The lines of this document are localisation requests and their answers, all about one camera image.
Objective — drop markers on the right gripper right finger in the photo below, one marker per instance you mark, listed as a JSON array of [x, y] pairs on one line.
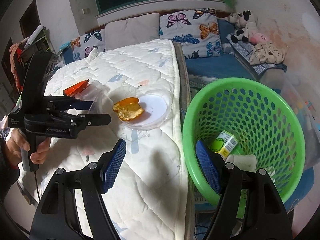
[[265, 216]]

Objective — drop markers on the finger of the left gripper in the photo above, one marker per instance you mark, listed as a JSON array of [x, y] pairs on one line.
[[81, 121], [63, 103]]

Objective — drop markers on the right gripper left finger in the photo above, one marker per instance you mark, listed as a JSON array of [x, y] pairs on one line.
[[56, 216]]

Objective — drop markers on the orange ovaltine snack packet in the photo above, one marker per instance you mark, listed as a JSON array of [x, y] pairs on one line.
[[76, 88]]

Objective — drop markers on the person left hand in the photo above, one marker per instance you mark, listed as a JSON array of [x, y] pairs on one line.
[[17, 141]]

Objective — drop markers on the orange peel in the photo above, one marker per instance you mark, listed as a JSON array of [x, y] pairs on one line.
[[128, 109]]

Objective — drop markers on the white paper cup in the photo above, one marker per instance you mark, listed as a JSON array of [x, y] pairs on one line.
[[243, 162]]

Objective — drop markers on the small butterfly print pillow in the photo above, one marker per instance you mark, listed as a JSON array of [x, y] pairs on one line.
[[83, 45]]

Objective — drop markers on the clothes rack with clothes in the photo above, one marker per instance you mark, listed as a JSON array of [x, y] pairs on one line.
[[21, 53]]

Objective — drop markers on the clear round plastic lid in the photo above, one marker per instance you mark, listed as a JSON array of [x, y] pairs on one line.
[[156, 104]]

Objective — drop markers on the yellow white drink carton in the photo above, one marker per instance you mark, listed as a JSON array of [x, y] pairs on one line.
[[224, 144]]

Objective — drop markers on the grey plain pillow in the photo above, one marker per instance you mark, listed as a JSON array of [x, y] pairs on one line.
[[131, 31]]

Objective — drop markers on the white quilted table mat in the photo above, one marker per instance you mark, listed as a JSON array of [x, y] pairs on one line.
[[149, 197]]

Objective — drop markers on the green plastic mesh basket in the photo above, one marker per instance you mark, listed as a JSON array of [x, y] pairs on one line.
[[261, 121]]

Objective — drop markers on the clear plastic storage box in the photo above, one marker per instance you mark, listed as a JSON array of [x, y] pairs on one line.
[[287, 87]]

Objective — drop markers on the large butterfly print pillow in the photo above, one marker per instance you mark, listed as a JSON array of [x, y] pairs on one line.
[[196, 30]]

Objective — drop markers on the beige spotted cloth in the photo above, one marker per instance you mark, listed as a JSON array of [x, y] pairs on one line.
[[267, 52]]

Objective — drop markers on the pink plush toy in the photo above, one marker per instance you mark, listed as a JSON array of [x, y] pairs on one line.
[[257, 38]]

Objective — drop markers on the black white cow plush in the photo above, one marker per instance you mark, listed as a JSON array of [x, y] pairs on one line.
[[244, 23]]

